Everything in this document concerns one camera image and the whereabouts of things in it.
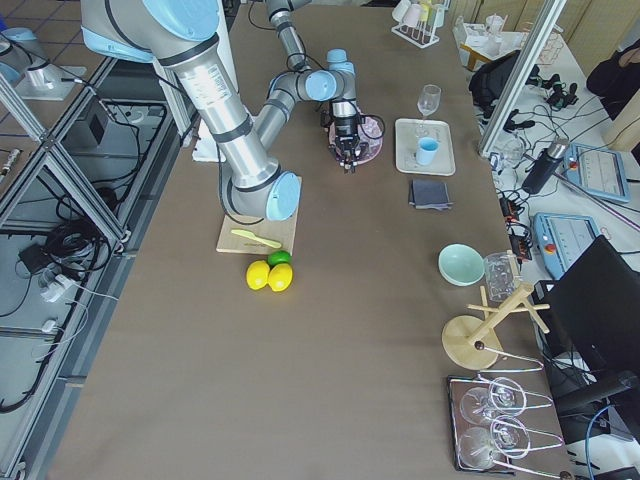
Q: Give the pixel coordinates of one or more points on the pink bowl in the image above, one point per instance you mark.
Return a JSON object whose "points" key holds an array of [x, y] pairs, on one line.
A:
{"points": [[361, 152]]}

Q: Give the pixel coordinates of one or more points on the aluminium frame post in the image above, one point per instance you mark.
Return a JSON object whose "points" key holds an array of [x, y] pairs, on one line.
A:
{"points": [[528, 56]]}

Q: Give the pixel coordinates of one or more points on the grey folded cloth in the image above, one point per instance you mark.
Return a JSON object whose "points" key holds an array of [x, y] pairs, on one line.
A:
{"points": [[429, 194]]}

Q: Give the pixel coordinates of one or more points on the upper whole lemon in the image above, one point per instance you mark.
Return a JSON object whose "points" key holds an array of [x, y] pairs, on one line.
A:
{"points": [[257, 274]]}

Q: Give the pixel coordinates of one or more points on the light blue cup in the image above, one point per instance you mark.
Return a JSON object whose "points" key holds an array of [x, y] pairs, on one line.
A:
{"points": [[426, 150]]}

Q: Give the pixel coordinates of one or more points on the black thermos bottle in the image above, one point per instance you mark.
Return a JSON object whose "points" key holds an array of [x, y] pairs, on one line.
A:
{"points": [[545, 165]]}

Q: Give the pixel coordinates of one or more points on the glass jar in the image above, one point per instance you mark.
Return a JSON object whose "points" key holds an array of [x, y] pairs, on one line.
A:
{"points": [[501, 275]]}

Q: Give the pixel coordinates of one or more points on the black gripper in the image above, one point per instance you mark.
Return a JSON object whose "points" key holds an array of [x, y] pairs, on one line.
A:
{"points": [[346, 128]]}

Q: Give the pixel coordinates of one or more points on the blue teach pendant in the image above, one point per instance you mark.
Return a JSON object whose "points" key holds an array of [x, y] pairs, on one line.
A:
{"points": [[561, 239], [598, 170]]}

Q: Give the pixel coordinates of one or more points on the wooden cutting board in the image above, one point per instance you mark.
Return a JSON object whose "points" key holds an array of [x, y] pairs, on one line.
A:
{"points": [[260, 221]]}

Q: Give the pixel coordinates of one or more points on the pile of clear ice cubes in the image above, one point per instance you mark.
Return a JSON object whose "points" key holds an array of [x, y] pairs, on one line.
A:
{"points": [[371, 134]]}

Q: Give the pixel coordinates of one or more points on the green lime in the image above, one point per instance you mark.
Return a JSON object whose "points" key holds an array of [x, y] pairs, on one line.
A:
{"points": [[279, 257]]}

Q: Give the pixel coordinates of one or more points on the wooden mug tree stand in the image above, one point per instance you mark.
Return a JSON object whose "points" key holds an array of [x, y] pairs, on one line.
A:
{"points": [[471, 342]]}

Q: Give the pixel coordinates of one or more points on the black tray with glasses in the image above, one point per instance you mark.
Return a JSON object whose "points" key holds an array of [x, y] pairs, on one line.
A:
{"points": [[489, 435]]}

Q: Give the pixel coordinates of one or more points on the yellow plastic knife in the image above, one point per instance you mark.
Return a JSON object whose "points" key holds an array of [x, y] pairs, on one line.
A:
{"points": [[243, 233]]}

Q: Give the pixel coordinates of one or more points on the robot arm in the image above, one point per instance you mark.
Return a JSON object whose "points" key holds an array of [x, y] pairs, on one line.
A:
{"points": [[300, 82], [182, 36]]}

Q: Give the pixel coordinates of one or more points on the clear wine glass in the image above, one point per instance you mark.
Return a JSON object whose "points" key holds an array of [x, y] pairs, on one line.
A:
{"points": [[428, 102]]}

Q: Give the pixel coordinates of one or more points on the lower whole lemon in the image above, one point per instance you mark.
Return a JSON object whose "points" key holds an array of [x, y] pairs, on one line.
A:
{"points": [[280, 277]]}

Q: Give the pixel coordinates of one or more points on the green bowl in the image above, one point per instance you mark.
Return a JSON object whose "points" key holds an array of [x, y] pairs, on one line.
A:
{"points": [[460, 265]]}

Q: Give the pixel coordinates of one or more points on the black monitor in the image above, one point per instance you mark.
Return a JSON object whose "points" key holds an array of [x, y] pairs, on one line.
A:
{"points": [[597, 303]]}

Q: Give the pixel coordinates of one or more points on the cream rabbit tray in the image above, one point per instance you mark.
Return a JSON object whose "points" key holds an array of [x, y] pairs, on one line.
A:
{"points": [[406, 144]]}

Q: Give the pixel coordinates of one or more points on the white wire cup rack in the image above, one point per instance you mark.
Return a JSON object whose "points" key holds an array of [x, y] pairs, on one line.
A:
{"points": [[418, 21]]}

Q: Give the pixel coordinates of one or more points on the whole lemon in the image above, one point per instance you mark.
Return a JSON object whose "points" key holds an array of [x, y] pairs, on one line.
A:
{"points": [[257, 274], [280, 277]]}

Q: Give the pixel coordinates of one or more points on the person in dark clothes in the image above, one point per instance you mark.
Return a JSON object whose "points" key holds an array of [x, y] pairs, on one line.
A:
{"points": [[616, 80]]}

